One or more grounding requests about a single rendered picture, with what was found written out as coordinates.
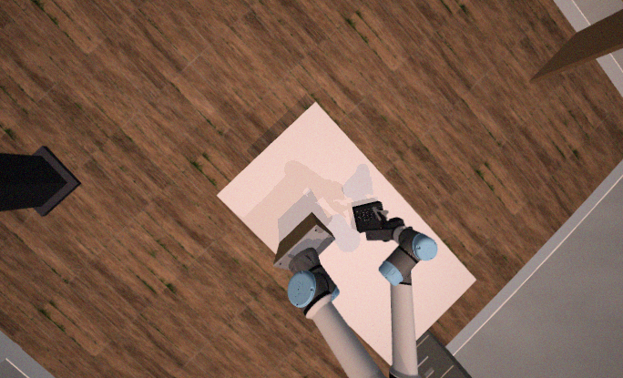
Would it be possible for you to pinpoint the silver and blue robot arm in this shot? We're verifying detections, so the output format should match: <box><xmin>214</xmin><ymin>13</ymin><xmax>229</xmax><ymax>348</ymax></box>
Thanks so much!
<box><xmin>288</xmin><ymin>226</ymin><xmax>438</xmax><ymax>378</ymax></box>

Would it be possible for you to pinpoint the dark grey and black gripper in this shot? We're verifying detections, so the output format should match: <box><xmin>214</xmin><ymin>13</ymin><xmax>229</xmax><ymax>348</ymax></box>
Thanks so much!
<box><xmin>373</xmin><ymin>207</ymin><xmax>405</xmax><ymax>238</ymax></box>

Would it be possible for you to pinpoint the black lighting desk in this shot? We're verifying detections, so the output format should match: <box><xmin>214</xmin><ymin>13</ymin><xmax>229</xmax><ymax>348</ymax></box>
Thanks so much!
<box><xmin>352</xmin><ymin>201</ymin><xmax>383</xmax><ymax>233</ymax></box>

